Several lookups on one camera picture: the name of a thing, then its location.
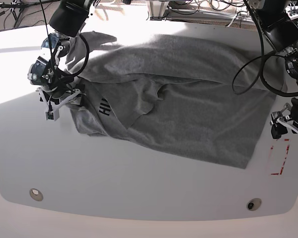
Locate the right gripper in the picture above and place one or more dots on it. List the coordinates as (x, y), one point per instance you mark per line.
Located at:
(56, 98)

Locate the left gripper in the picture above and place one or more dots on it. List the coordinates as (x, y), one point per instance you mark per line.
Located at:
(283, 120)

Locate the grey T-shirt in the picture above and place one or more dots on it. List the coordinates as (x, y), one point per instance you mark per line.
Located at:
(183, 96)

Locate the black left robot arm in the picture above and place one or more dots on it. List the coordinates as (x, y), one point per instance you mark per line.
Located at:
(277, 34)

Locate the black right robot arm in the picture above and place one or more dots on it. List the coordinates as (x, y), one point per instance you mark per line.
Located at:
(54, 85)

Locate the red tape rectangle marking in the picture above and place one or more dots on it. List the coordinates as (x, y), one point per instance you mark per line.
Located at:
(277, 156)

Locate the right round table hole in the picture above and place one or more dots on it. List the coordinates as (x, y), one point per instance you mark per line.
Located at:
(254, 204)

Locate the round table hole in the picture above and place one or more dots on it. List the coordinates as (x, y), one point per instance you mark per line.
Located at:
(36, 194)
(254, 204)

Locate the left round table hole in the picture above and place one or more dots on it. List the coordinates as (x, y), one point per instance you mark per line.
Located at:
(36, 194)

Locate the black tripod stand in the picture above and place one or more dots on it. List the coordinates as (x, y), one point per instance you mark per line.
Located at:
(17, 7)

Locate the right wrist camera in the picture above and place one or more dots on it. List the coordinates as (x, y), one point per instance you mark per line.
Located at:
(52, 115)

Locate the aluminium frame post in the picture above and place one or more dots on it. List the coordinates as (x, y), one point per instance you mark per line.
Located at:
(156, 8)

